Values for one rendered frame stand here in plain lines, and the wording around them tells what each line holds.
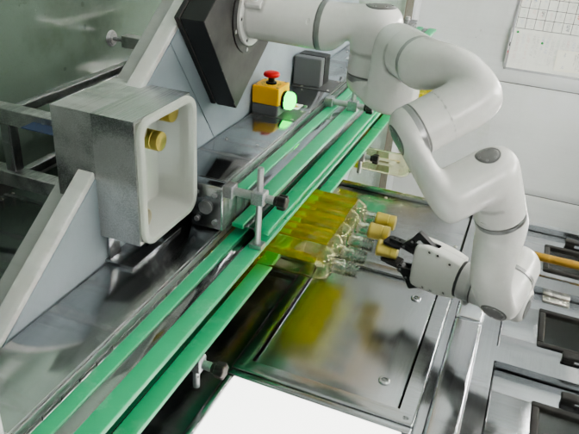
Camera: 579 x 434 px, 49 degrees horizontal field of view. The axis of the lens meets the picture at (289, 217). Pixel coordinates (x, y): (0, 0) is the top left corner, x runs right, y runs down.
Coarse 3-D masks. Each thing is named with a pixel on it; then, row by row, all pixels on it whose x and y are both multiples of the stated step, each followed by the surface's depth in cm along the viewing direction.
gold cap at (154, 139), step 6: (150, 132) 107; (156, 132) 107; (162, 132) 107; (150, 138) 106; (156, 138) 106; (162, 138) 107; (150, 144) 106; (156, 144) 106; (162, 144) 108; (156, 150) 107
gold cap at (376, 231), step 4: (372, 224) 138; (376, 224) 138; (372, 228) 138; (376, 228) 137; (380, 228) 137; (384, 228) 137; (388, 228) 137; (368, 232) 138; (372, 232) 138; (376, 232) 137; (380, 232) 137; (384, 232) 137; (388, 232) 137; (368, 236) 138; (372, 236) 138; (376, 236) 138; (380, 236) 137; (384, 236) 137; (388, 236) 137
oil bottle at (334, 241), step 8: (288, 224) 134; (296, 224) 134; (280, 232) 131; (288, 232) 131; (296, 232) 131; (304, 232) 131; (312, 232) 132; (320, 232) 132; (328, 232) 132; (312, 240) 129; (320, 240) 129; (328, 240) 129; (336, 240) 130; (336, 248) 128; (336, 256) 129
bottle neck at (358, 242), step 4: (352, 236) 134; (356, 236) 134; (360, 236) 134; (352, 240) 134; (356, 240) 134; (360, 240) 134; (364, 240) 133; (368, 240) 133; (372, 240) 133; (352, 244) 134; (356, 244) 134; (360, 244) 134; (364, 244) 133; (368, 244) 133; (372, 244) 135; (356, 248) 135; (360, 248) 134; (364, 248) 133; (368, 248) 133; (372, 248) 135
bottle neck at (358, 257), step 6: (342, 252) 129; (348, 252) 129; (354, 252) 129; (360, 252) 129; (366, 252) 129; (342, 258) 130; (348, 258) 129; (354, 258) 129; (360, 258) 128; (366, 258) 130
